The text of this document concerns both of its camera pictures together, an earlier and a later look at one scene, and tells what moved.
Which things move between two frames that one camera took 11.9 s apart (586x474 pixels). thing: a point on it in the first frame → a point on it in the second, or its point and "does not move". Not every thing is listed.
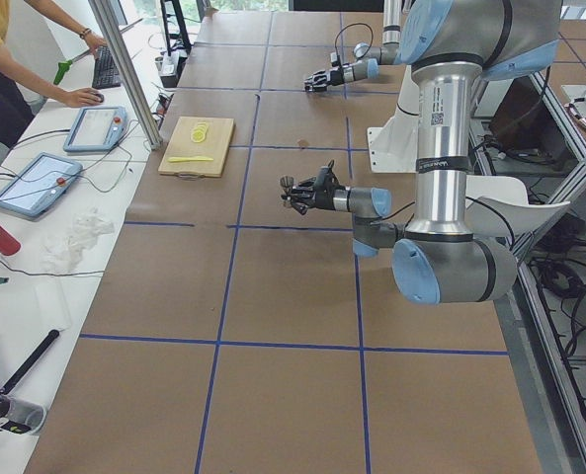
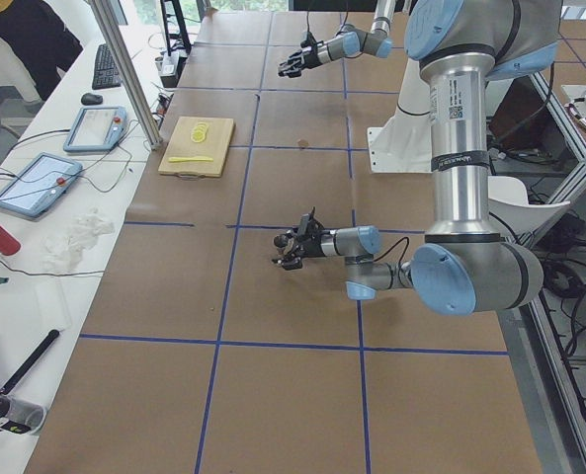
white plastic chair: [498, 205] does not move
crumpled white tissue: [63, 254] does not move
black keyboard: [106, 71] does not move
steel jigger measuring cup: [287, 183] → [281, 240]
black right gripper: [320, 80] → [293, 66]
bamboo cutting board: [197, 147] does not move
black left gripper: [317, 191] → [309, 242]
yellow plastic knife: [189, 159] does not move
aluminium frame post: [133, 74] does not move
